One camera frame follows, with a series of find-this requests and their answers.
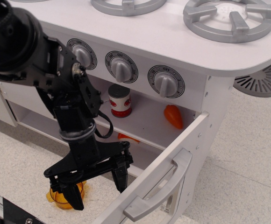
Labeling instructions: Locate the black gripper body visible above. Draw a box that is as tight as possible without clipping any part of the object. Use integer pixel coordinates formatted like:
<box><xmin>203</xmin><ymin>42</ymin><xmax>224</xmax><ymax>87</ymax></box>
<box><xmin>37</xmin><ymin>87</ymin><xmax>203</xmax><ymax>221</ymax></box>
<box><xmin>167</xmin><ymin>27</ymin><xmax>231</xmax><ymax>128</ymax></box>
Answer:
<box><xmin>44</xmin><ymin>136</ymin><xmax>133</xmax><ymax>192</ymax></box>

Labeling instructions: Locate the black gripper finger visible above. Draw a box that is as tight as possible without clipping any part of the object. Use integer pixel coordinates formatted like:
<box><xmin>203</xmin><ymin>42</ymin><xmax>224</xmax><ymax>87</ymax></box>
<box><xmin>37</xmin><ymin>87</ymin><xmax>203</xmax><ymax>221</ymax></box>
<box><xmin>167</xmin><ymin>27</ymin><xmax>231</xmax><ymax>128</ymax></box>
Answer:
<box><xmin>60</xmin><ymin>183</ymin><xmax>84</xmax><ymax>210</ymax></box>
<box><xmin>111</xmin><ymin>162</ymin><xmax>128</xmax><ymax>193</ymax></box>

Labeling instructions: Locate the silver oven door handle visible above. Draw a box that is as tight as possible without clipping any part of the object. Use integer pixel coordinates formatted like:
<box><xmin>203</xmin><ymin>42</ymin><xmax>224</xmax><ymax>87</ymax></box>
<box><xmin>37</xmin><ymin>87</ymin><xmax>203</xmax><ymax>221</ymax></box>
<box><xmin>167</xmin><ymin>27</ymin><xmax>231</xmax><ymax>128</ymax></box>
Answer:
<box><xmin>123</xmin><ymin>148</ymin><xmax>192</xmax><ymax>222</ymax></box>

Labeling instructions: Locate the white oven door with window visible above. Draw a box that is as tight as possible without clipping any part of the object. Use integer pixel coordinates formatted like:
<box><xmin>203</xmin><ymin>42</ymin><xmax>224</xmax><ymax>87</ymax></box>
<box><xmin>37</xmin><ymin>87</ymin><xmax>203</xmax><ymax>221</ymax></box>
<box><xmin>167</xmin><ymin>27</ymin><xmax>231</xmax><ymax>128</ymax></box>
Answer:
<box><xmin>94</xmin><ymin>112</ymin><xmax>209</xmax><ymax>224</ymax></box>

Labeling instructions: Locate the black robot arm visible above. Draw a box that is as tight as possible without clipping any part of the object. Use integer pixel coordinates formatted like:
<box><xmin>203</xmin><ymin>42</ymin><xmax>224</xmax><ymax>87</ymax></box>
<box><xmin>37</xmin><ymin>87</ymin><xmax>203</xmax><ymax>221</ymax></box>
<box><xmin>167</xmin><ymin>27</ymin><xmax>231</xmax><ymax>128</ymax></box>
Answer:
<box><xmin>0</xmin><ymin>0</ymin><xmax>133</xmax><ymax>210</ymax></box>

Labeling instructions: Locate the orange transparent toy pot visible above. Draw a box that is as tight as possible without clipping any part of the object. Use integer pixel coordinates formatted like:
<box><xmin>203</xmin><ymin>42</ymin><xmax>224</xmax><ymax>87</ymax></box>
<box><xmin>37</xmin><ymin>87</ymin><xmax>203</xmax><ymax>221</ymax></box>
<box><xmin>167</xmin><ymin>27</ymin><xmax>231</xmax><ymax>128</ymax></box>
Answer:
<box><xmin>46</xmin><ymin>181</ymin><xmax>87</xmax><ymax>210</ymax></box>

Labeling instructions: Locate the orange white toy lower shelf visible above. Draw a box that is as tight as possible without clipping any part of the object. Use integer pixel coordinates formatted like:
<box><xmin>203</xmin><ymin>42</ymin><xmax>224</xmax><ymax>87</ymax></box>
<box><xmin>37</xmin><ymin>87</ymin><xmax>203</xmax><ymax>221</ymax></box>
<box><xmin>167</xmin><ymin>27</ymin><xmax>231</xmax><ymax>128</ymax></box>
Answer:
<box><xmin>117</xmin><ymin>133</ymin><xmax>140</xmax><ymax>144</ymax></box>

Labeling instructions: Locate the aluminium extrusion foot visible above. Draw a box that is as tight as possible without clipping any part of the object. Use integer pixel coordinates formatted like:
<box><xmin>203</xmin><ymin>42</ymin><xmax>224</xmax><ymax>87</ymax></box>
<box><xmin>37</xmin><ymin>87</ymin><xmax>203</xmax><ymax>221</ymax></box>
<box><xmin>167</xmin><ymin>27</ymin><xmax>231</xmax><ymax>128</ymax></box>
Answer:
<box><xmin>160</xmin><ymin>203</ymin><xmax>172</xmax><ymax>213</ymax></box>

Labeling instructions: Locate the toy can red label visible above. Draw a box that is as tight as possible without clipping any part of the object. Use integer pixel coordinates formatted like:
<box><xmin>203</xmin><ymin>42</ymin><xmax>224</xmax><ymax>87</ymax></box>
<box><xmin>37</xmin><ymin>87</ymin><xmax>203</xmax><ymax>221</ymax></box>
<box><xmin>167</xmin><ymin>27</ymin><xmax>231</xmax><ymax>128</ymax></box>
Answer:
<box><xmin>108</xmin><ymin>84</ymin><xmax>132</xmax><ymax>118</ymax></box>

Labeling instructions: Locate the middle grey stove knob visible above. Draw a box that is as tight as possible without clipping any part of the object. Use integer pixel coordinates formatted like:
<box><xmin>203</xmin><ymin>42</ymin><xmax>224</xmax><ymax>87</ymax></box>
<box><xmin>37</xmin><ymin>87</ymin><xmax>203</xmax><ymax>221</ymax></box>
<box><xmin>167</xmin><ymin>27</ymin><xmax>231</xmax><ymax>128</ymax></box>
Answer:
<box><xmin>105</xmin><ymin>51</ymin><xmax>138</xmax><ymax>84</ymax></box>

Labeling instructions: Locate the grey stove knob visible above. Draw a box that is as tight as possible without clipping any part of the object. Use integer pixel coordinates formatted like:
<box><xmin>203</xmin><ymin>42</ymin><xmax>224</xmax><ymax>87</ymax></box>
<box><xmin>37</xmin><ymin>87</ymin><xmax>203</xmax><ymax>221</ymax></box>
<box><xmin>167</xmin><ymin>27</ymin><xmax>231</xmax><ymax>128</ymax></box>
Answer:
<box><xmin>105</xmin><ymin>51</ymin><xmax>138</xmax><ymax>84</ymax></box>
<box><xmin>67</xmin><ymin>39</ymin><xmax>97</xmax><ymax>70</ymax></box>
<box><xmin>148</xmin><ymin>65</ymin><xmax>185</xmax><ymax>98</ymax></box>

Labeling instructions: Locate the left grey stove knob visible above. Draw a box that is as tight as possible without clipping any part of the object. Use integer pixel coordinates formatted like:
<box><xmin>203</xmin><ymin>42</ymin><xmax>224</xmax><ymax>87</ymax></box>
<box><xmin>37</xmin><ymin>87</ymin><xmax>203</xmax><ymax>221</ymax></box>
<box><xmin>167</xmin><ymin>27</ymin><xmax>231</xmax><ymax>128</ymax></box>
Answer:
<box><xmin>67</xmin><ymin>39</ymin><xmax>97</xmax><ymax>70</ymax></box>

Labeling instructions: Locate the right grey stove knob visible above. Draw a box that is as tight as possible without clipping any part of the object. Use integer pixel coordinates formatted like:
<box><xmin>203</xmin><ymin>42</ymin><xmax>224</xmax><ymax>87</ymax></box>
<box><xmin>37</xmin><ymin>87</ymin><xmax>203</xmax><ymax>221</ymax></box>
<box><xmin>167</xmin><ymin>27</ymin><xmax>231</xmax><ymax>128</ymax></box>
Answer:
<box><xmin>148</xmin><ymin>65</ymin><xmax>185</xmax><ymax>98</ymax></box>

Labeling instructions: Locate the left silver burner grate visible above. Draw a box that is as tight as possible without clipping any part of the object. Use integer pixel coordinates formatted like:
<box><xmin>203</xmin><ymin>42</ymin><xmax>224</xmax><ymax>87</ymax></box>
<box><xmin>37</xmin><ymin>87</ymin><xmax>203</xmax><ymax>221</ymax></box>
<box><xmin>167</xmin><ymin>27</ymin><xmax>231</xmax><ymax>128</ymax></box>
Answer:
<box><xmin>91</xmin><ymin>0</ymin><xmax>166</xmax><ymax>16</ymax></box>

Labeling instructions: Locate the silver burner grate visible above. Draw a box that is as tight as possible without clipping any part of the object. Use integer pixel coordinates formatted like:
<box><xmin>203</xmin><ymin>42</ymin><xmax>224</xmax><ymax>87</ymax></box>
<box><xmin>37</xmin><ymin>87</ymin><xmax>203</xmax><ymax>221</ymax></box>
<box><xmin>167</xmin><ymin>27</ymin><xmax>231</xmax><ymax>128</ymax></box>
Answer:
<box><xmin>91</xmin><ymin>0</ymin><xmax>166</xmax><ymax>16</ymax></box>
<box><xmin>183</xmin><ymin>0</ymin><xmax>271</xmax><ymax>43</ymax></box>

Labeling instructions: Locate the grey slotted round disc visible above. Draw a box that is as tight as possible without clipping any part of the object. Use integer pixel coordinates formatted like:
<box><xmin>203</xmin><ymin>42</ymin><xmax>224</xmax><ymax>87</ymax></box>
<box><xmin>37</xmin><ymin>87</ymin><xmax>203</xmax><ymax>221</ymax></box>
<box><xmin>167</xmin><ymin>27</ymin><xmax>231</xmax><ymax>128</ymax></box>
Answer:
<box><xmin>233</xmin><ymin>65</ymin><xmax>271</xmax><ymax>98</ymax></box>

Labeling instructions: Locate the right silver burner grate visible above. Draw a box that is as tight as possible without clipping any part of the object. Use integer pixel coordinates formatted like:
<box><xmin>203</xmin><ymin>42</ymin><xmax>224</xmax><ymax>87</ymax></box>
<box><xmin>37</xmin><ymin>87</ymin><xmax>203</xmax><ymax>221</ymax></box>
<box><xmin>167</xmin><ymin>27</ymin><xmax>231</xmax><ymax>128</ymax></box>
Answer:
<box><xmin>183</xmin><ymin>0</ymin><xmax>271</xmax><ymax>43</ymax></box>

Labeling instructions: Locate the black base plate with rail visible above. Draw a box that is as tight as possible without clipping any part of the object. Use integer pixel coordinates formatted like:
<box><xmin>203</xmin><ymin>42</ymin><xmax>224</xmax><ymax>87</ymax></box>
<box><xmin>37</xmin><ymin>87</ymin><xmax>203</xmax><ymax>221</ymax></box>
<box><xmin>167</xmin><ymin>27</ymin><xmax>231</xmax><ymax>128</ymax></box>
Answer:
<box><xmin>0</xmin><ymin>196</ymin><xmax>44</xmax><ymax>224</ymax></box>

